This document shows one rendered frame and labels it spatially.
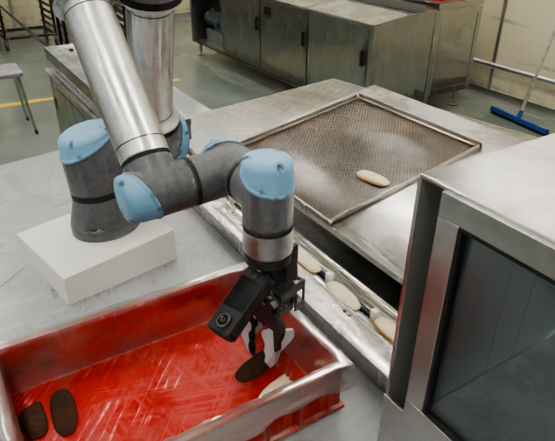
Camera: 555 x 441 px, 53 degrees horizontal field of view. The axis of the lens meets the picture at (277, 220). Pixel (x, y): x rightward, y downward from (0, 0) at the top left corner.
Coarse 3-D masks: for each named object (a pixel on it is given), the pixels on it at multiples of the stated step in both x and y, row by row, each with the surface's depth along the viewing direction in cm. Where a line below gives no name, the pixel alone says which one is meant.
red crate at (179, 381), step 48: (192, 336) 103; (240, 336) 103; (48, 384) 93; (96, 384) 93; (144, 384) 93; (192, 384) 93; (240, 384) 93; (48, 432) 84; (96, 432) 84; (144, 432) 84; (288, 432) 84
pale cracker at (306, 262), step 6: (300, 252) 122; (300, 258) 120; (306, 258) 120; (312, 258) 120; (300, 264) 118; (306, 264) 118; (312, 264) 118; (318, 264) 118; (312, 270) 117; (318, 270) 117
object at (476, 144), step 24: (360, 96) 181; (312, 120) 172; (384, 120) 166; (264, 144) 163; (288, 144) 161; (336, 144) 157; (480, 144) 145; (312, 168) 148; (360, 168) 145; (432, 168) 138; (360, 192) 136; (384, 192) 132; (336, 216) 127
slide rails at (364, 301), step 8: (304, 248) 125; (312, 256) 122; (320, 264) 119; (320, 280) 114; (336, 280) 114; (344, 280) 114; (352, 288) 112; (360, 296) 110; (368, 304) 108; (360, 312) 106; (384, 312) 106; (368, 320) 104; (392, 320) 104; (392, 344) 98
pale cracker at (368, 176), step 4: (356, 172) 143; (360, 172) 141; (364, 172) 141; (368, 172) 140; (372, 172) 140; (360, 176) 141; (364, 176) 140; (368, 176) 139; (372, 176) 139; (376, 176) 139; (380, 176) 139; (368, 180) 139; (372, 180) 138; (376, 180) 137; (380, 180) 137; (384, 180) 137; (388, 180) 137; (376, 184) 137; (380, 184) 136; (384, 184) 136; (388, 184) 136
